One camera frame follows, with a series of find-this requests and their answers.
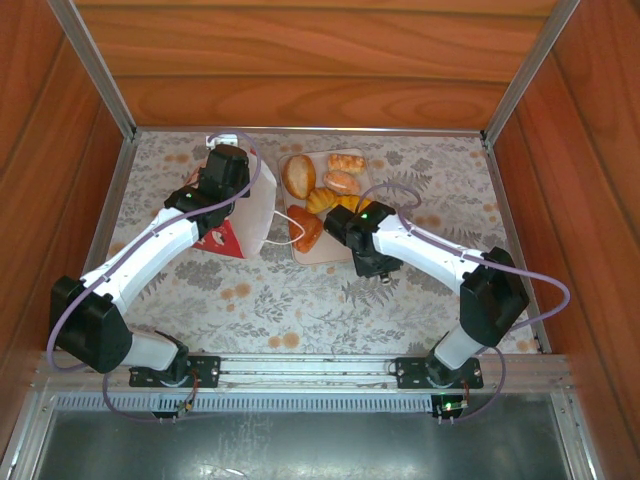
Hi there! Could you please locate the yellow striped fake bread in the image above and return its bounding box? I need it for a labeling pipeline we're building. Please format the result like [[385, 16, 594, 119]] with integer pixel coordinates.
[[335, 194, 374, 214]]

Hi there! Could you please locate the beige plastic tray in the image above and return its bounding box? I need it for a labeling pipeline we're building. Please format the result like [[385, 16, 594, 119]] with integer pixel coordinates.
[[277, 148, 391, 266]]

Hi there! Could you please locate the small golden fake croissant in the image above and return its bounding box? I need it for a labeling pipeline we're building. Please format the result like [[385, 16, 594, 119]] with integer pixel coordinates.
[[305, 187, 339, 215]]

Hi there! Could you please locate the pink glazed fake bun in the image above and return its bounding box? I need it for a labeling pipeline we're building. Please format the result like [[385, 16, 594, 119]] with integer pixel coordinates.
[[322, 170, 362, 195]]

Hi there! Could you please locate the dark brown fake croissant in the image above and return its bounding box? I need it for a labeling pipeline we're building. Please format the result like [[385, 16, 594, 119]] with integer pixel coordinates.
[[287, 204, 325, 254]]

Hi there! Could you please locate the red and white paper bag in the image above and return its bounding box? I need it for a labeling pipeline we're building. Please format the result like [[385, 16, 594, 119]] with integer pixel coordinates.
[[188, 144, 307, 260]]

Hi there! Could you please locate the lattice fake danish pastry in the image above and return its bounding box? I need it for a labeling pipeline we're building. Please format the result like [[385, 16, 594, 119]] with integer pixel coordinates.
[[327, 153, 367, 175]]

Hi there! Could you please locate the oval floury fake bread loaf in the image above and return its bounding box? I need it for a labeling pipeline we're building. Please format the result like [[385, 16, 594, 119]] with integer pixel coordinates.
[[282, 153, 318, 199]]

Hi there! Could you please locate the floral tablecloth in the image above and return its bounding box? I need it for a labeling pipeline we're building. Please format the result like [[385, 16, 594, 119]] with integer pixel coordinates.
[[58, 130, 544, 354]]

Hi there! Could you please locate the aluminium table edge strip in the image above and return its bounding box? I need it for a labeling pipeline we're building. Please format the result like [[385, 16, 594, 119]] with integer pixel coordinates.
[[480, 139, 554, 354]]

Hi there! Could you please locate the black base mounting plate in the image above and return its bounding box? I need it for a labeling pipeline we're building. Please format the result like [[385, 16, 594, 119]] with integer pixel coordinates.
[[394, 354, 485, 391], [128, 353, 222, 390]]

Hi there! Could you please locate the small circuit board green light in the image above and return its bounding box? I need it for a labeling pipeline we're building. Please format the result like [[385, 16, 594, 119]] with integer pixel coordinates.
[[433, 396, 470, 417]]

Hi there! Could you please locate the grey metal sheet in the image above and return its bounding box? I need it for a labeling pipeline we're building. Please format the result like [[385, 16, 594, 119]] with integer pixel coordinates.
[[29, 399, 576, 480]]

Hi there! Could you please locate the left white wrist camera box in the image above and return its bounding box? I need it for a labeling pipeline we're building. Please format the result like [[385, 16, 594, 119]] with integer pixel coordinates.
[[204, 132, 240, 150]]

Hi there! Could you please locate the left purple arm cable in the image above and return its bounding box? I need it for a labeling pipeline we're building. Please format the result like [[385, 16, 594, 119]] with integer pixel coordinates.
[[46, 130, 263, 425]]

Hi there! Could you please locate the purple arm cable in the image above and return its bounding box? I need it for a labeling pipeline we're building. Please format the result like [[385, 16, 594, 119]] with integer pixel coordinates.
[[46, 130, 263, 425], [355, 182, 571, 424]]

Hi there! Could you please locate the long aluminium mounting rail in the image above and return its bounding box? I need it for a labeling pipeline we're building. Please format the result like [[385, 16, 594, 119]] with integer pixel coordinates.
[[30, 351, 574, 394]]

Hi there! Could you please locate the slanted aluminium frame post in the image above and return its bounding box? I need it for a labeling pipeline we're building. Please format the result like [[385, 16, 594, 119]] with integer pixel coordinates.
[[479, 0, 584, 146], [47, 0, 139, 144]]

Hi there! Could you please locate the grey slotted cable duct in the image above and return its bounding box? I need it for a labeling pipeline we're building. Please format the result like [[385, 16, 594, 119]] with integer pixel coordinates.
[[52, 392, 436, 415]]

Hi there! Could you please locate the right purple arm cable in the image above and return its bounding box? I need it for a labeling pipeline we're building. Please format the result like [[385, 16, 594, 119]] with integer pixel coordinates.
[[355, 182, 571, 424]]

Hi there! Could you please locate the aluminium frame profile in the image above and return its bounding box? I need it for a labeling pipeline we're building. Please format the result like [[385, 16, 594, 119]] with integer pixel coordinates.
[[549, 389, 604, 480], [0, 389, 59, 480]]

